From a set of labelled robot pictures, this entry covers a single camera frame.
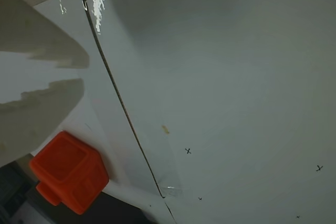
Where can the white paper sheet with crosses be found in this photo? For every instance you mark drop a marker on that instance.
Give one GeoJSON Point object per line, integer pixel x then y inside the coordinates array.
{"type": "Point", "coordinates": [236, 90]}

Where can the dark brown open box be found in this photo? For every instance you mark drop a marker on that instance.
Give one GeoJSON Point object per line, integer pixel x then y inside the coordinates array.
{"type": "Point", "coordinates": [15, 197]}

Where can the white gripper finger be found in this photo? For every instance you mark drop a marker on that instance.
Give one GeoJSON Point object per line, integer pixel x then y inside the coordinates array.
{"type": "Point", "coordinates": [39, 40]}
{"type": "Point", "coordinates": [39, 113]}

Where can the orange cube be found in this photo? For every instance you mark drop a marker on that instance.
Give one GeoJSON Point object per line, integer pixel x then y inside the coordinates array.
{"type": "Point", "coordinates": [71, 174]}

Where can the plain white paper sheet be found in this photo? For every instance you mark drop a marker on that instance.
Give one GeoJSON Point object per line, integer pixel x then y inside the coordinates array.
{"type": "Point", "coordinates": [107, 108]}

